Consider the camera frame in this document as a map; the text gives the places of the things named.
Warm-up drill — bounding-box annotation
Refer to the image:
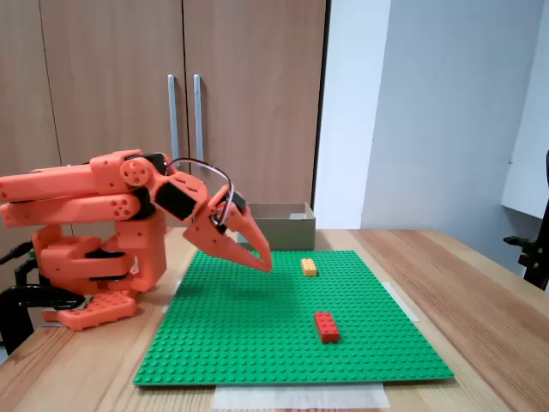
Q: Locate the green lego baseplate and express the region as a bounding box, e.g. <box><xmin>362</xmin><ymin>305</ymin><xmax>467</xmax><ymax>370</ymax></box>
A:
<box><xmin>132</xmin><ymin>250</ymin><xmax>455</xmax><ymax>387</ymax></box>

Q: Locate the cardboard box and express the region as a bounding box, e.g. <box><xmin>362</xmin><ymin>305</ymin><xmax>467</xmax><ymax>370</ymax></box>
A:
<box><xmin>239</xmin><ymin>202</ymin><xmax>317</xmax><ymax>252</ymax></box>

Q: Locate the black table clamp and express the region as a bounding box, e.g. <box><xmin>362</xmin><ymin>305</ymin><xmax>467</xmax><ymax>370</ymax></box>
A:
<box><xmin>0</xmin><ymin>242</ymin><xmax>87</xmax><ymax>357</ymax></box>

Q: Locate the wooden cabinet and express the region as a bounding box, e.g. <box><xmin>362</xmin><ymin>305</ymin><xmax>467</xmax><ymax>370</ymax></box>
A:
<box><xmin>0</xmin><ymin>0</ymin><xmax>331</xmax><ymax>241</ymax></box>

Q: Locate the gripper servo cable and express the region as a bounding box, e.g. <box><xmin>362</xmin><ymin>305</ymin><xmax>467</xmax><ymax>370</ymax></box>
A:
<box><xmin>165</xmin><ymin>157</ymin><xmax>236</xmax><ymax>225</ymax></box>

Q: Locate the metal cabinet handle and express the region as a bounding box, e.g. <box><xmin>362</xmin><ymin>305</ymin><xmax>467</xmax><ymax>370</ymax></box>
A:
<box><xmin>166</xmin><ymin>74</ymin><xmax>181</xmax><ymax>161</ymax></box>
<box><xmin>192</xmin><ymin>74</ymin><xmax>205</xmax><ymax>163</ymax></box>

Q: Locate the black stand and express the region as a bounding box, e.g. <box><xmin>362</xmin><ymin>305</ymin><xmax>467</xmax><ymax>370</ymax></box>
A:
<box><xmin>503</xmin><ymin>149</ymin><xmax>549</xmax><ymax>293</ymax></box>

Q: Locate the wide masking tape strip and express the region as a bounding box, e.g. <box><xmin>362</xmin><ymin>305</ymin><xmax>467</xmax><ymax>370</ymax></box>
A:
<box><xmin>212</xmin><ymin>383</ymin><xmax>391</xmax><ymax>411</ymax></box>

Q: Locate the red lego block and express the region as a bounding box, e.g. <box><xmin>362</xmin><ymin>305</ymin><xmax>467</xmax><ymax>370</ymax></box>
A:
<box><xmin>313</xmin><ymin>311</ymin><xmax>341</xmax><ymax>344</ymax></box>

